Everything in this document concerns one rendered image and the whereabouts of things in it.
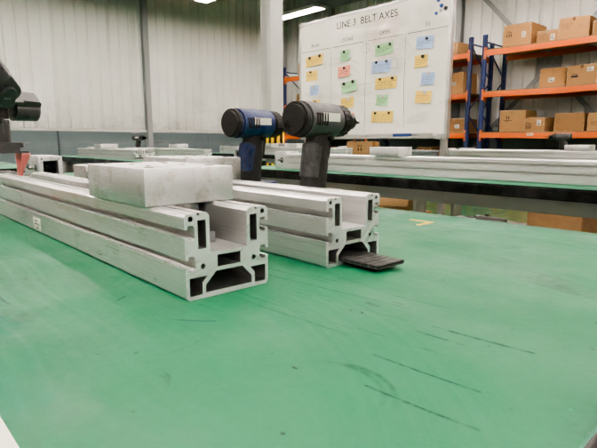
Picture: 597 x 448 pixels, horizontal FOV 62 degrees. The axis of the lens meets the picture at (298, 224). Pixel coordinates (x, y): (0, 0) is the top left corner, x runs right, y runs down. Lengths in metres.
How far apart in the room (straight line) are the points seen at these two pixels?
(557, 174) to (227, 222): 1.63
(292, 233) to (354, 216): 0.09
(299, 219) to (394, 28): 3.44
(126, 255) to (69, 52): 12.44
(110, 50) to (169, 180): 12.85
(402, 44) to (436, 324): 3.56
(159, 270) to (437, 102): 3.29
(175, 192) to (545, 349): 0.38
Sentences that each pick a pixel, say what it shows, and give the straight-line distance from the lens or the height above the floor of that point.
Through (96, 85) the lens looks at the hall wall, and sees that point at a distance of 13.11.
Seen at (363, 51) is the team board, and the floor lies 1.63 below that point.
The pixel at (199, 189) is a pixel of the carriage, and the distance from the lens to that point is 0.57.
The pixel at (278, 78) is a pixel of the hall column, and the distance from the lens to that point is 9.33.
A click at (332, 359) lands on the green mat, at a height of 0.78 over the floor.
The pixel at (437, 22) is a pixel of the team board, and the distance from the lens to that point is 3.80.
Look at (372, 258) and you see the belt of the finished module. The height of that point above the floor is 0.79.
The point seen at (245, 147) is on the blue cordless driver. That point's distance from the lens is 1.04.
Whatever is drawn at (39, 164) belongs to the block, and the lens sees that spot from 2.21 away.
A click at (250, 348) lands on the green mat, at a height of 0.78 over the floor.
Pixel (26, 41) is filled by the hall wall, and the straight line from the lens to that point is 12.81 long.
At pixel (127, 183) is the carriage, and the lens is 0.57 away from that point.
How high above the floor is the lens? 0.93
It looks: 9 degrees down
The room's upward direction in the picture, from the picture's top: straight up
